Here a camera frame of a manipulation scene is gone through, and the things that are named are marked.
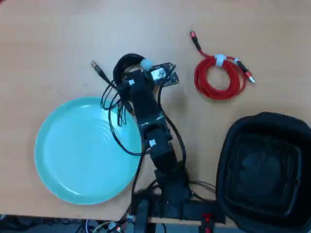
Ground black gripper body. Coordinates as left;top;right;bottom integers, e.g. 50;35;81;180
122;69;157;98

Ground white tie around black cable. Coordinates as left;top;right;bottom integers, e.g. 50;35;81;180
140;59;154;71

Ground black charging cable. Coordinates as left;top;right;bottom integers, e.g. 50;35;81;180
90;53;150;92

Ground red charging cable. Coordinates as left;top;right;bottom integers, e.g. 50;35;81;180
189;29;256;100

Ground green round bowl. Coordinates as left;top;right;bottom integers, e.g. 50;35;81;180
34;96;143;206

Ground black square bowl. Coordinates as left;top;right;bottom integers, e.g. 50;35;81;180
215;111;311;233

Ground black table clamp bar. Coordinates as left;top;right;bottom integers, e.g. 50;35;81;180
135;200;150;233

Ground bare camera circuit board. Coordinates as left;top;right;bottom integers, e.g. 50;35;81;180
148;62;181;88

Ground thin black servo wire bundle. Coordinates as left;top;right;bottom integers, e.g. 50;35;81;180
100;81;149;204

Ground thick black camera cable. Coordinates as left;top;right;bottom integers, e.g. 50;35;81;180
156;84;189;178

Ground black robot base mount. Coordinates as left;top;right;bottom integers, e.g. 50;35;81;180
132;194;226;225

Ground coloured wires below table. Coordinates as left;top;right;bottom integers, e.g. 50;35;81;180
82;216;137;233

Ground black clamp with red handle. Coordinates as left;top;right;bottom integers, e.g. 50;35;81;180
198;213;216;233

